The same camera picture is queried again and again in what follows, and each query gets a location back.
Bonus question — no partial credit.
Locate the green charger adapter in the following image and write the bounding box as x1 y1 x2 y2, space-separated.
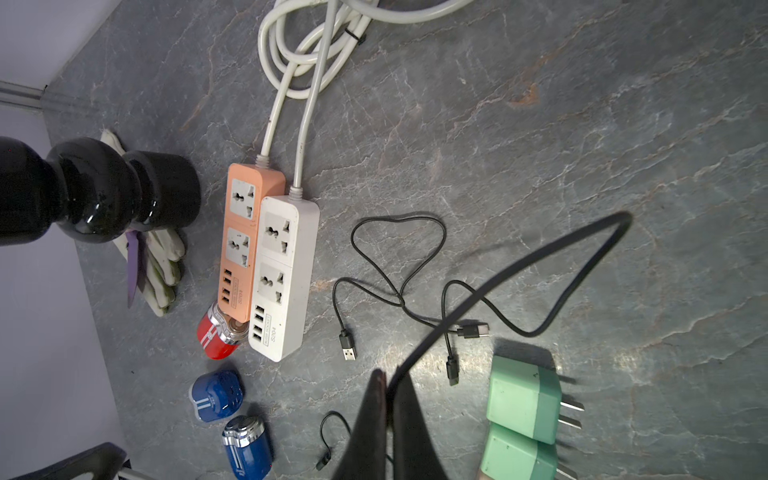
486 355 584 445
480 423 578 480

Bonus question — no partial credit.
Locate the potted green plant black vase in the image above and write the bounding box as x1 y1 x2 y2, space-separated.
1 137 201 245

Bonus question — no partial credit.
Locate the coiled white power cord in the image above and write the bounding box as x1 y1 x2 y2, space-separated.
256 0 475 196

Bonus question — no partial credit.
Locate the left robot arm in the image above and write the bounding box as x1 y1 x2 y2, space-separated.
14 442 153 480

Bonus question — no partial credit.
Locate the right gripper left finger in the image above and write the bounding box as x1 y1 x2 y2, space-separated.
332 369 387 480

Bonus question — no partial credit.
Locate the green charger adapter top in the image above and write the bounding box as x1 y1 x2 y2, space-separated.
486 355 584 445

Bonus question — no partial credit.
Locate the blue electric shaver lower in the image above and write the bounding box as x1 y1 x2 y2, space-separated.
222 415 272 480

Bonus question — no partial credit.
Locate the green charger adapter middle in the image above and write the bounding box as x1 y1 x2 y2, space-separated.
480 423 578 480

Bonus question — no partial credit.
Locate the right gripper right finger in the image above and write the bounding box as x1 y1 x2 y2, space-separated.
389 374 447 479

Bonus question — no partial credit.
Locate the blue electric shaver upper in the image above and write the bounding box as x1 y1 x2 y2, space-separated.
188 370 244 423

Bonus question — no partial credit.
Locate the orange power strip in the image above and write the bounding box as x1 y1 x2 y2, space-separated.
217 164 286 323

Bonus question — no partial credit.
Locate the red electric shaver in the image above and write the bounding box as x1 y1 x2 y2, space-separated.
197 302 249 360

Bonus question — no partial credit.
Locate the blue electric shaver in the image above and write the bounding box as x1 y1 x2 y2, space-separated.
222 415 272 480
188 370 244 423

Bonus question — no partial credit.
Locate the white power strip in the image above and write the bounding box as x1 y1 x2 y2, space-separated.
247 196 320 362

